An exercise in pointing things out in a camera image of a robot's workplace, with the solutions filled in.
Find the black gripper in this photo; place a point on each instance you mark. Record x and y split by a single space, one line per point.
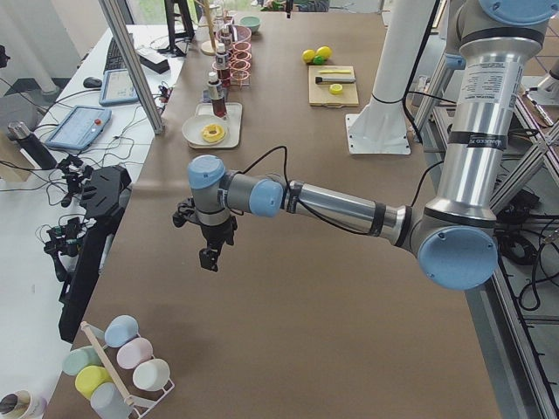
288 8
215 234

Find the tea bottle white cap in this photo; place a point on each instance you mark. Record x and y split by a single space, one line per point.
216 95

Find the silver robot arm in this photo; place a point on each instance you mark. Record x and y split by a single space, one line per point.
452 236

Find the tea bottle at edge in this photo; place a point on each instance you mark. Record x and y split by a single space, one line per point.
225 36

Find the tea bottle in rack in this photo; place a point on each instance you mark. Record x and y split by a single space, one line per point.
222 65

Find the white tray bear drawing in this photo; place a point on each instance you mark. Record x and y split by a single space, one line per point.
233 118

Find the mint green bowl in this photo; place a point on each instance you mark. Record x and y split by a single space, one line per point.
253 23

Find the pink bowl of ice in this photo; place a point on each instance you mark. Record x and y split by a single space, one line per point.
241 33

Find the yellow lemon lower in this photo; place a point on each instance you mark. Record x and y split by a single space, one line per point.
308 56

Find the yellow lemon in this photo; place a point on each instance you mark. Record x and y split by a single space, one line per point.
308 56
324 51

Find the yellow lemon upper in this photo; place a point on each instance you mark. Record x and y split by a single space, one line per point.
324 51

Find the wooden cup stand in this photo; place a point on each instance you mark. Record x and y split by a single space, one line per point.
211 18

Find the wooden cutting board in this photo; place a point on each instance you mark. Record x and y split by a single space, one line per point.
318 95

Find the half lemon slice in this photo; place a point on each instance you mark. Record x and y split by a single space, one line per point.
335 89

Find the blue cup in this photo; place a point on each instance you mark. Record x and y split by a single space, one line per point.
121 330

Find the glazed donut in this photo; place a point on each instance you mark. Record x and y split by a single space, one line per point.
213 133

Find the pink cup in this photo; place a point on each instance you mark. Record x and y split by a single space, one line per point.
135 352

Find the white round plate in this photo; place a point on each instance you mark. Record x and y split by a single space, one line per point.
192 128

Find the white cup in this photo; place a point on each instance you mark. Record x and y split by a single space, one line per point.
151 375

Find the green cup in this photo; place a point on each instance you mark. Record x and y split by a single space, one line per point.
79 358

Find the white cup rack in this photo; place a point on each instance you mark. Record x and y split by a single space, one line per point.
142 402

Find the yellow cup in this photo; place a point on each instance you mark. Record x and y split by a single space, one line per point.
89 379

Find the grey cup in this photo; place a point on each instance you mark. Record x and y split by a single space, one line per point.
107 402

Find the teach pendant tablet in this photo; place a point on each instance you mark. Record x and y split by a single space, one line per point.
79 129
117 88

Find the black keyboard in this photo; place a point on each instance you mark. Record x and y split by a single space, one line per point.
114 59

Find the computer mouse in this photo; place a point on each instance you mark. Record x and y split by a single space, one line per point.
91 82

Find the black thermos bottle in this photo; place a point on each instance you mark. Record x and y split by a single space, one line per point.
30 143

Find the paper cup at corner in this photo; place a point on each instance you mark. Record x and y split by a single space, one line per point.
22 405

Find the copper wire bottle rack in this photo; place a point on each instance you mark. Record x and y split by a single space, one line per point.
240 63

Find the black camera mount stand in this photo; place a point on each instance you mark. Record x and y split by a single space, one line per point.
101 198

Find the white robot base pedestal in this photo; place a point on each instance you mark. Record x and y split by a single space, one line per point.
380 128

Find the aluminium frame post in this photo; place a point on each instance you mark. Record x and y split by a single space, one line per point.
119 29

